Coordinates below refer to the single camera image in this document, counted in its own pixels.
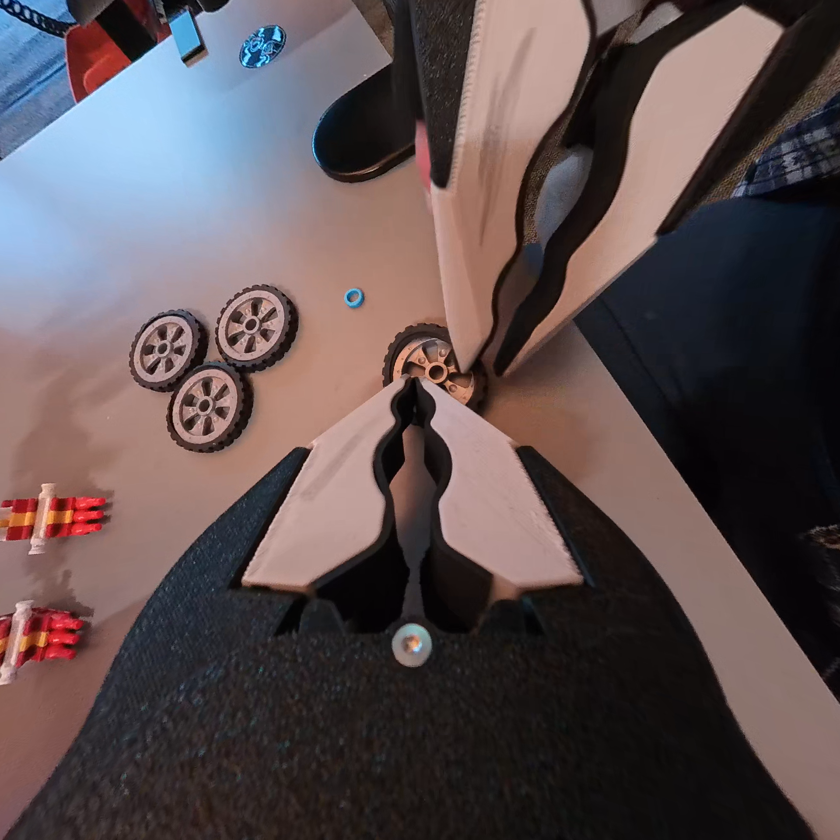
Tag person's dark trousers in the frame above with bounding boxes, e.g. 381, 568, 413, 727
574, 197, 840, 697

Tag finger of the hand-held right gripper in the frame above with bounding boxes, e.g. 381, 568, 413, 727
433, 0, 598, 374
492, 8, 787, 378

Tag round dark blue sticker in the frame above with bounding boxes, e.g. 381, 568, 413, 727
238, 24, 288, 69

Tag person's right hand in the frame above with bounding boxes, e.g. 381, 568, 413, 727
413, 121, 450, 194

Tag grey toy wheel black tyre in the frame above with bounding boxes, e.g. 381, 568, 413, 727
214, 283, 299, 374
128, 310, 210, 395
165, 362, 255, 455
382, 323, 488, 417

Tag colourful construction toy figure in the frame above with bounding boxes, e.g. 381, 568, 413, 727
0, 483, 108, 686

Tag grey metal bracket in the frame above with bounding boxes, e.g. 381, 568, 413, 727
172, 5, 210, 68

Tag black desk clamp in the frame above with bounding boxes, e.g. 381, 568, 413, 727
310, 62, 424, 185

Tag person's plaid shirt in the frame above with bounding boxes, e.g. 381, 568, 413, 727
731, 92, 840, 198

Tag red plastic object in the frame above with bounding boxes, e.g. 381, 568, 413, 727
69, 0, 198, 105

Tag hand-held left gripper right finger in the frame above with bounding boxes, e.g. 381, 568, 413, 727
415, 378, 585, 632

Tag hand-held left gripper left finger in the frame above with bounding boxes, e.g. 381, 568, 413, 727
241, 379, 414, 632

